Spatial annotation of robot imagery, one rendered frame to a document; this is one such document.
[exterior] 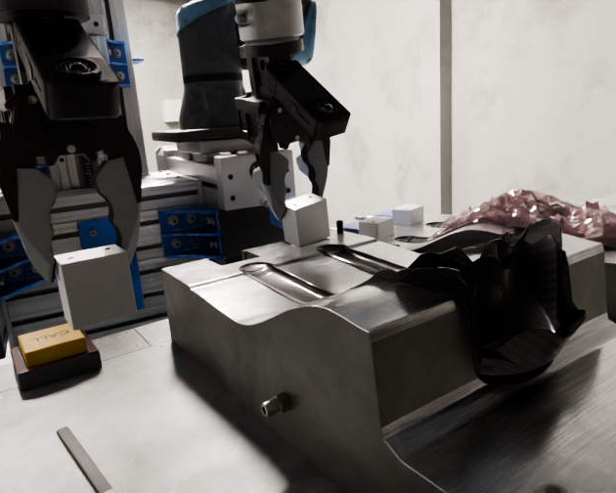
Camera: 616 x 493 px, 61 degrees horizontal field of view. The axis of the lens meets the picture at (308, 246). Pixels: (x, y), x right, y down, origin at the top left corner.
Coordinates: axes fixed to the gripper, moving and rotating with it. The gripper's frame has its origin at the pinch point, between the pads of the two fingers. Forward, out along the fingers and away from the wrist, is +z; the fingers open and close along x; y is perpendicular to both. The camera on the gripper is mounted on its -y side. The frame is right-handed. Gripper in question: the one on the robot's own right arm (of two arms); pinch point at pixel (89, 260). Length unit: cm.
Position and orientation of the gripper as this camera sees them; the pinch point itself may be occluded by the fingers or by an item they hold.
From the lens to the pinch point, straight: 45.9
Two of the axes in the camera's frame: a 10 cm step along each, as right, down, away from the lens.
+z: 0.7, 9.7, 2.5
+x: -8.2, 2.0, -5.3
